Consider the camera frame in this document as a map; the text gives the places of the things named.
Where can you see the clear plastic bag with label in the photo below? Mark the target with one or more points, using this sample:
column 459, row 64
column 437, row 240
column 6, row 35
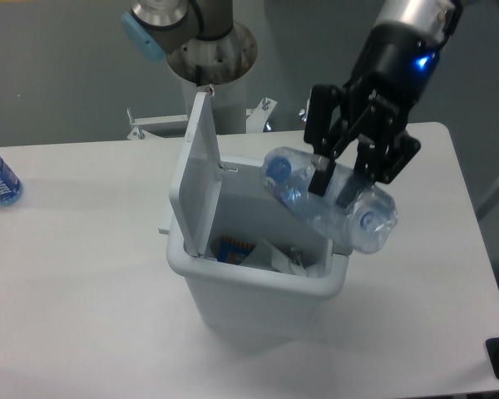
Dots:
column 265, row 256

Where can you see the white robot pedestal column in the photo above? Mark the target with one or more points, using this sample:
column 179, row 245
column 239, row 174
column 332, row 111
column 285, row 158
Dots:
column 219, row 68

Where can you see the silver foil wrapper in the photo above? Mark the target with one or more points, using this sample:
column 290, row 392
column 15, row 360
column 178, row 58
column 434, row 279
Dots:
column 296, row 256

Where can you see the white left table bracket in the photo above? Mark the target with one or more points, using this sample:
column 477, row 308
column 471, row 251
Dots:
column 156, row 127

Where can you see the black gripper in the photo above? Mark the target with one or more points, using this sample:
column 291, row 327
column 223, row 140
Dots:
column 391, row 73

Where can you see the white right table bracket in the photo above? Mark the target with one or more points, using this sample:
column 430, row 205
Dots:
column 303, row 114

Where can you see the white trash can lid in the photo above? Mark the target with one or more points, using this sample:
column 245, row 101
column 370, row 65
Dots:
column 195, row 187

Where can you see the white plastic trash can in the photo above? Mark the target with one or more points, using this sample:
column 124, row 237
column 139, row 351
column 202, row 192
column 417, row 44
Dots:
column 250, row 299

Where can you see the white table bracket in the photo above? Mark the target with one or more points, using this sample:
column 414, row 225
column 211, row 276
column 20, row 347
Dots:
column 258, row 118
column 156, row 127
column 303, row 114

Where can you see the blue snack wrapper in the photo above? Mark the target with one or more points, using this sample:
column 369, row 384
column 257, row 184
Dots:
column 232, row 251

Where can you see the crushed clear plastic bottle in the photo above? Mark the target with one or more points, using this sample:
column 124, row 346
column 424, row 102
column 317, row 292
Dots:
column 353, row 212

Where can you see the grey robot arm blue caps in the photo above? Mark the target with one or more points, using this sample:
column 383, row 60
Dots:
column 371, row 108

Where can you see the white middle table bracket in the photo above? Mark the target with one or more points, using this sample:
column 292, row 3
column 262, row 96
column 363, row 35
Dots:
column 258, row 118

